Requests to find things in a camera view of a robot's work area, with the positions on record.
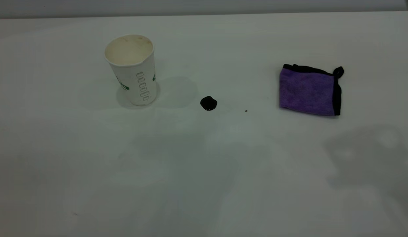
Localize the white paper coffee cup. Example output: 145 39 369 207
104 34 157 106

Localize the purple microfiber cloth black trim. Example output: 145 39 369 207
278 64 344 117

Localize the black liquid spill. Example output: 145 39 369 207
200 96 218 111

